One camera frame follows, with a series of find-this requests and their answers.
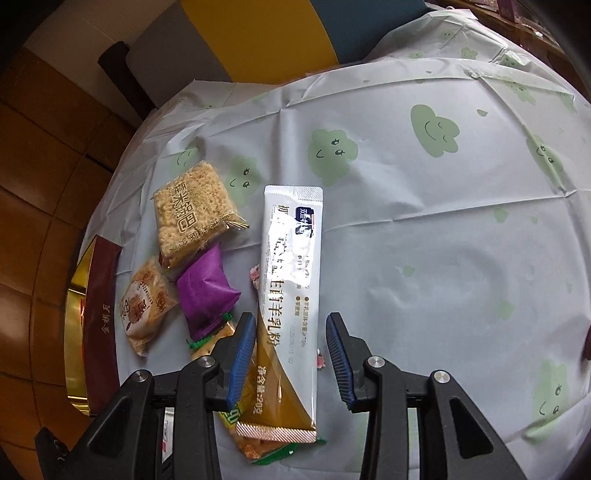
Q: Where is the round pastry packet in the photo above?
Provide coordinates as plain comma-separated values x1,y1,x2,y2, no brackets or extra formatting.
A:
120,257,179,357

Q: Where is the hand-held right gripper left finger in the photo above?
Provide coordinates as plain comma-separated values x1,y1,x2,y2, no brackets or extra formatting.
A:
34,312,257,480

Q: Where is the maroon gift box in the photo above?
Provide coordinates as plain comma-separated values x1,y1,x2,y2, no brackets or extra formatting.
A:
64,234,123,416

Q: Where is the purple snack packet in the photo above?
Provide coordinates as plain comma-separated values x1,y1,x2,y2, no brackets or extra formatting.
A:
177,243,242,341

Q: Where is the puffed rice cracker packet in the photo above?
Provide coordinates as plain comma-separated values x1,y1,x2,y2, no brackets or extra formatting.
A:
151,161,251,271

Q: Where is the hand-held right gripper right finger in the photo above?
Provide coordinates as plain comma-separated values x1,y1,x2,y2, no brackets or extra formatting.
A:
324,312,529,480

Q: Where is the green saltine cracker packet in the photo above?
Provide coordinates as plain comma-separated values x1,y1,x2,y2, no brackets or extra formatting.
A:
187,320,326,464

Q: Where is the cloud print tablecloth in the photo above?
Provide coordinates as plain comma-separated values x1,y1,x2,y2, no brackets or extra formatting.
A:
78,2,591,444

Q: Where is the white stick sachet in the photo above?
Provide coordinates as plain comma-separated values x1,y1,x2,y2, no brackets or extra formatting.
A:
235,185,324,446

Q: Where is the grey yellow blue chair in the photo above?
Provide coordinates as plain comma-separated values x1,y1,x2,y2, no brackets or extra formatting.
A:
98,0,430,125

